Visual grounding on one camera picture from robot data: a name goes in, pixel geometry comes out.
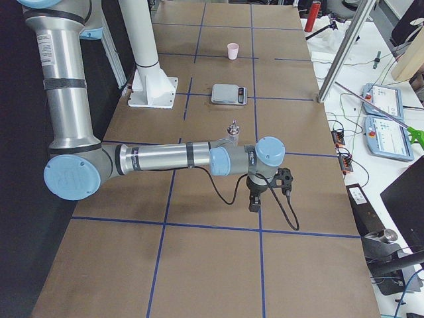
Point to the aluminium frame post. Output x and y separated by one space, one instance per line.
349 39

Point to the wooden board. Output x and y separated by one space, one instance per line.
409 63

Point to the orange black connector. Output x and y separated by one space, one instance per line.
345 162
338 138

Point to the green tipped metal rod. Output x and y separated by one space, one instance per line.
416 135

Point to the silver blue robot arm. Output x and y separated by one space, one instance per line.
80 163

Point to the teach pendant tablet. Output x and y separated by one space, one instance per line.
387 139
386 98

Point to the lower teach pendant tablet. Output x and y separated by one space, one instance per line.
387 139

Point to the white pedestal column base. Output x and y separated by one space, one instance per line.
151 87

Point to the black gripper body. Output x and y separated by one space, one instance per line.
256 190

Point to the glass sauce bottle steel spout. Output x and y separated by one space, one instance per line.
233 131

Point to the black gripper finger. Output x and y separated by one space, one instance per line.
254 203

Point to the black box white label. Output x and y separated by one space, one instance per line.
366 219

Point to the black monitor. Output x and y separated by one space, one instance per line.
403 199

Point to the pink paper cup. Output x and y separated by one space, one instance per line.
232 51

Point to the silver digital kitchen scale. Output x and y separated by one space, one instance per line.
229 94

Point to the upper orange black connector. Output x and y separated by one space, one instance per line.
338 138

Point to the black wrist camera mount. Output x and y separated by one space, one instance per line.
283 180

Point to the lower orange black connector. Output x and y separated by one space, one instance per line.
345 162

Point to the red cylinder can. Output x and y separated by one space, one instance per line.
313 13

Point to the upper teach pendant tablet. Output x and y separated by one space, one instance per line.
386 98

